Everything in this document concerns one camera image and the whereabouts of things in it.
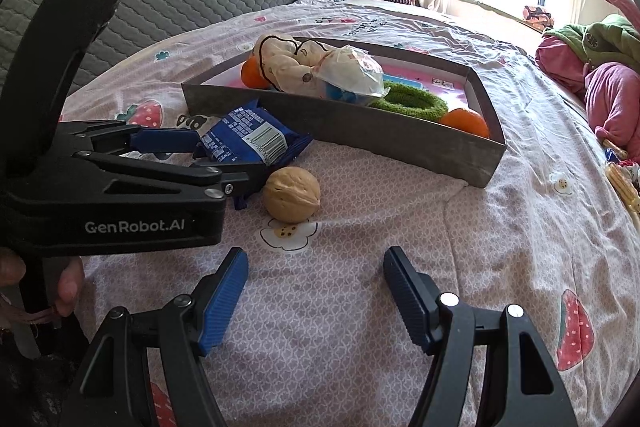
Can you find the blue snack packet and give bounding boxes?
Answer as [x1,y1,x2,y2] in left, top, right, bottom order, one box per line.
[192,99,313,210]

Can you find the green knitted hair scrunchie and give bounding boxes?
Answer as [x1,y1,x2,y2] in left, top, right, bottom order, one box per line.
[369,81,449,124]

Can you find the cream mattress sheet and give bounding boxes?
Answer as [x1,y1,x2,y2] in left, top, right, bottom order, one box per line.
[565,97,640,258]

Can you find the person's dark clothing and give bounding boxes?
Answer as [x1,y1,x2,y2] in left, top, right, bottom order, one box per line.
[0,322,76,427]

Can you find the orange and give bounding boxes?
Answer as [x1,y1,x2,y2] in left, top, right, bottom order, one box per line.
[440,108,491,138]
[241,57,272,90]

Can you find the green garment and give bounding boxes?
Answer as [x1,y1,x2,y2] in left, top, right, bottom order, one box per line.
[545,14,640,72]

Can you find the pink quilted blanket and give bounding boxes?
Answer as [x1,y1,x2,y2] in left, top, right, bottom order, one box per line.
[586,0,640,32]

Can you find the large egg-shaped snack packet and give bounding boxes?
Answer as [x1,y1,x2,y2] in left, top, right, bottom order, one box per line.
[315,47,388,105]

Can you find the pink fleece blanket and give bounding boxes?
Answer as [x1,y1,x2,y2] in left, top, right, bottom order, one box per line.
[535,34,640,152]

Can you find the person's left hand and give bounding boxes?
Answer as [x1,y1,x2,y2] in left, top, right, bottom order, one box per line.
[0,251,86,318]

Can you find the pink printed bed sheet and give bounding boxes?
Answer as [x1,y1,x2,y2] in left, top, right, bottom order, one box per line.
[60,0,640,427]

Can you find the walnut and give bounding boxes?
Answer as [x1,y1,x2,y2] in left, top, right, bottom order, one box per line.
[262,167,321,224]

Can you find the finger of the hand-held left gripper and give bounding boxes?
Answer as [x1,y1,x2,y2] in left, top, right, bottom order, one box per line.
[75,149,271,210]
[60,121,201,156]

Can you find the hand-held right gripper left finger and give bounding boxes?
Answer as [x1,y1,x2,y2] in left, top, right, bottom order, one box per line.
[60,247,249,427]

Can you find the pink patterned bag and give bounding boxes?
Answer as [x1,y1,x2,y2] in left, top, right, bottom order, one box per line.
[522,5,555,30]

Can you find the grey cardboard box tray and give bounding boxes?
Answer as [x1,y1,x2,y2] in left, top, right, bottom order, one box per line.
[181,36,507,188]

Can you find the yellow wafer packet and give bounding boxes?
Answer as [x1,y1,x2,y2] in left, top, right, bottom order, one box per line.
[605,162,640,214]

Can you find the cream plush toy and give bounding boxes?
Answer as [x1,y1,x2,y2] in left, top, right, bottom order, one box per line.
[252,35,346,98]

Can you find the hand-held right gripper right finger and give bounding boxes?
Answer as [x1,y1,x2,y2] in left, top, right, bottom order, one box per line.
[383,246,576,427]

